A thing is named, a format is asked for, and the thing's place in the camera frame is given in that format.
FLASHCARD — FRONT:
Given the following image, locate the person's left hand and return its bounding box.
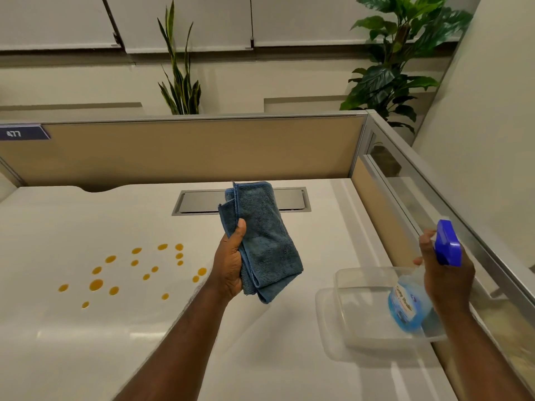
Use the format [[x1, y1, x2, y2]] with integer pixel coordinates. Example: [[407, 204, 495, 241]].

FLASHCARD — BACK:
[[207, 218, 247, 304]]

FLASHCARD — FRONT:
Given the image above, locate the person's right hand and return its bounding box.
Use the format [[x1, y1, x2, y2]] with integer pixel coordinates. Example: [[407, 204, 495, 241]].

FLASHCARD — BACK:
[[412, 229, 476, 316]]

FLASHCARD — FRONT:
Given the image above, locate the spray bottle with blue trigger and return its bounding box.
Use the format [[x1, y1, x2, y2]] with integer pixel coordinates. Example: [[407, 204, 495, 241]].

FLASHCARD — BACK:
[[387, 219, 463, 334]]

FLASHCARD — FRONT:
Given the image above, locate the blue microfiber cloth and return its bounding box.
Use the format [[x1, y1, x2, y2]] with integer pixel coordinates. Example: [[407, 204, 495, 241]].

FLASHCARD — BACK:
[[217, 181, 304, 305]]

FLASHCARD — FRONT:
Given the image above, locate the person's right forearm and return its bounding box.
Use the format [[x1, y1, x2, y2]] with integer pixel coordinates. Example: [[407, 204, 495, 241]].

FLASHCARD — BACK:
[[432, 306, 534, 401]]

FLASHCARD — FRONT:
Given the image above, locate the person's left forearm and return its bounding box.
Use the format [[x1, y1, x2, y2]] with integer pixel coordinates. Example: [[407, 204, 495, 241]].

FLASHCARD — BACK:
[[113, 281, 230, 401]]

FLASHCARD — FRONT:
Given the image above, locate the clear plastic container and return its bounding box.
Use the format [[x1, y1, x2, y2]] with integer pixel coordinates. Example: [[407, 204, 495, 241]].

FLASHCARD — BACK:
[[315, 266, 448, 362]]

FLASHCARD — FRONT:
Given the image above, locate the glass and beige side partition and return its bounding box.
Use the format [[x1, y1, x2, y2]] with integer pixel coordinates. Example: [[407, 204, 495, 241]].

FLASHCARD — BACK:
[[351, 109, 535, 401]]

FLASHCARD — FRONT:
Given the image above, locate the white table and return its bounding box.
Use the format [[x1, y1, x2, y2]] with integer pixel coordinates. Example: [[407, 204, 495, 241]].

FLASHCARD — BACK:
[[0, 178, 460, 401]]

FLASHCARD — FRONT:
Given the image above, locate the beige partition panel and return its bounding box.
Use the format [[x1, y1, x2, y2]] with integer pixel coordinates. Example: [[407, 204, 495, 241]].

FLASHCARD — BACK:
[[0, 111, 368, 193]]

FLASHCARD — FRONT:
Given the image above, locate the group of yellow liquid drops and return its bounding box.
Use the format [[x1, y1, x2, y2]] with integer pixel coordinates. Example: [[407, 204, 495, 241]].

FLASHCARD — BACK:
[[57, 243, 208, 310]]

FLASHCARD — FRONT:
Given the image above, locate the snake plant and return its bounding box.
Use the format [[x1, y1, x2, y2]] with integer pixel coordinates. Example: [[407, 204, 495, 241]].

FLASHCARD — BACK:
[[157, 0, 202, 116]]

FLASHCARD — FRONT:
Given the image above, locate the broad-leaf green plant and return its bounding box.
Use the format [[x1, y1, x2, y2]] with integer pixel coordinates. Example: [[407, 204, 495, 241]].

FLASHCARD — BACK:
[[339, 0, 474, 134]]

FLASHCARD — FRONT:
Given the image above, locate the dark blue number label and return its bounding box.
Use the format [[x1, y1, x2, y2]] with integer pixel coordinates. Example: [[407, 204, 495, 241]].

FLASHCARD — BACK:
[[0, 125, 52, 141]]

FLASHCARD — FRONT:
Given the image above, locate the white roller blind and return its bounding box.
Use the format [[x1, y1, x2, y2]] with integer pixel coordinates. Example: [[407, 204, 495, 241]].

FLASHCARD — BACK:
[[0, 0, 122, 51], [104, 0, 254, 54], [250, 0, 482, 47]]

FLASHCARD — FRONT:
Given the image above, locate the grey cable tray cover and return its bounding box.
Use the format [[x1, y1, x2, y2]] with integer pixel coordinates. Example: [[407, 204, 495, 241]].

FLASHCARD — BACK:
[[172, 187, 312, 217]]

